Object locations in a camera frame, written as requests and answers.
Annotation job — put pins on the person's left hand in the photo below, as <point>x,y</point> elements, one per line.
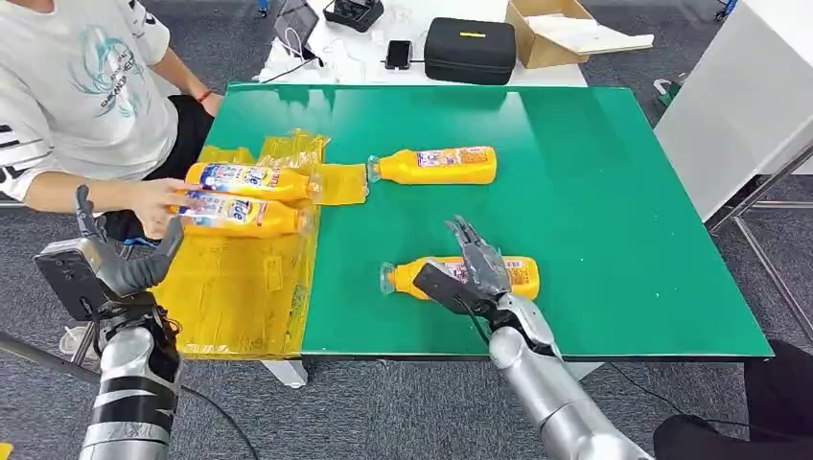
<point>213,101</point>

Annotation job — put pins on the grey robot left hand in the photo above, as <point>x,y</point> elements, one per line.
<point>127,273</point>

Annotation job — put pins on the person's right hand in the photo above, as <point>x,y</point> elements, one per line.
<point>155,203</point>

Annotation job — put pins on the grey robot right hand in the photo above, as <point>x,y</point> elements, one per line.
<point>483,273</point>

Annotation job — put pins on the orange drink bottle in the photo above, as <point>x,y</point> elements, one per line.
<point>273,219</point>
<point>286,184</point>
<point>406,279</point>
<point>406,168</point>

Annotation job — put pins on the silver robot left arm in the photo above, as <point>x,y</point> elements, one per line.
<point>130,381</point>

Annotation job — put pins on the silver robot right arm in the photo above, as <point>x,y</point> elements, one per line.
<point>552,393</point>

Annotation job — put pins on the blue seat part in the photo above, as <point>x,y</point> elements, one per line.
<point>136,242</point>

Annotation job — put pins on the white power adapter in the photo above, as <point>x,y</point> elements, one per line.
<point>279,63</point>

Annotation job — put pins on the clear plastic cup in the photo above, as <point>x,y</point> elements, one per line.
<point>71,343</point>

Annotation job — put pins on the yellow plastic sheet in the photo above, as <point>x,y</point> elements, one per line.
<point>228,292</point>

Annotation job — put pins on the black tablet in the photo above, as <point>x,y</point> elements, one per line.
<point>297,22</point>

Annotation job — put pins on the person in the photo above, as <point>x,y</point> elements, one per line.
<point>63,95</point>

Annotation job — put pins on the green table mat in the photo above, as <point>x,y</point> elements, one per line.
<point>603,190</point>

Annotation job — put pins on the white desk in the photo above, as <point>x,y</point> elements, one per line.
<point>355,63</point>

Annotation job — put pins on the black plastic tray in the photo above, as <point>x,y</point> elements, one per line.
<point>354,13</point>

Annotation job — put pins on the white table foot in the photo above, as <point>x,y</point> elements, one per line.
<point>289,373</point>

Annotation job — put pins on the black smartphone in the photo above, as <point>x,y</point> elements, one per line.
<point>399,54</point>

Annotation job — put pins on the black zip case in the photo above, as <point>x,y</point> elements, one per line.
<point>470,52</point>

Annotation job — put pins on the cardboard box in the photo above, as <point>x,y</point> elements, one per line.
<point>540,49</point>

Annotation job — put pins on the green and white object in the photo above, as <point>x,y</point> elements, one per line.
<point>667,89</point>

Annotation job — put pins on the white foam board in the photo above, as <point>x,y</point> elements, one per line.
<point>587,33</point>

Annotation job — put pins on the metal side table legs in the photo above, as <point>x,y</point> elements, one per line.
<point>787,204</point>

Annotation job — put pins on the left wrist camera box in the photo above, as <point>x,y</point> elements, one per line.
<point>67,279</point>

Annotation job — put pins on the grey metal frame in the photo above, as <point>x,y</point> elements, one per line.
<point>25,348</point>

